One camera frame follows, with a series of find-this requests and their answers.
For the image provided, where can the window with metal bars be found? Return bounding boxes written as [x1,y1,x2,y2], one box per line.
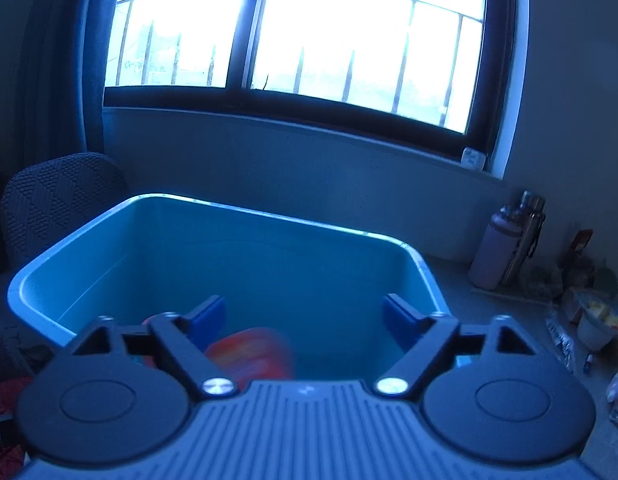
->
[87,0,520,152]

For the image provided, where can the dark fabric chair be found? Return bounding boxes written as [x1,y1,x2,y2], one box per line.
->
[0,152,130,273]

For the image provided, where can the white paper cup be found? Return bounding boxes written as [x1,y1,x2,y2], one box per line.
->
[575,292,618,352]

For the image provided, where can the silver snack wrapper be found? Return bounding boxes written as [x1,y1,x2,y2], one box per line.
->
[545,310,576,374]

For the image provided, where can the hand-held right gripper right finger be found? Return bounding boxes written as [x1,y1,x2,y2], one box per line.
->
[374,294,534,403]

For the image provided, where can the steel thermos bottle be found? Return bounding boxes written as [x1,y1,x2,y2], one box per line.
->
[504,190,546,286]

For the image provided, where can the dark curtain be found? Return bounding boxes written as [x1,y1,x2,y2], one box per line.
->
[19,0,120,171]

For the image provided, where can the red cloth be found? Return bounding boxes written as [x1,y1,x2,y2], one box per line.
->
[0,376,34,469]

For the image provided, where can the red brown packet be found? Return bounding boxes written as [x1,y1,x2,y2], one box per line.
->
[564,229,594,276]

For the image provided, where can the pink water bottle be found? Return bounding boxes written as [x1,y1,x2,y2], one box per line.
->
[468,205,524,291]

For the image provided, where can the blue plastic storage bin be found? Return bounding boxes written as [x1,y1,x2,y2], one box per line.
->
[7,192,452,382]

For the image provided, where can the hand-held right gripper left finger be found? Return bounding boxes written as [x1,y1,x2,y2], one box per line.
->
[69,295,240,401]

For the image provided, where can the small white box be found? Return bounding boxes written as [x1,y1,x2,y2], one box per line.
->
[461,147,488,170]

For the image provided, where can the red orange round object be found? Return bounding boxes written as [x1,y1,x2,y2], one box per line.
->
[141,316,296,391]

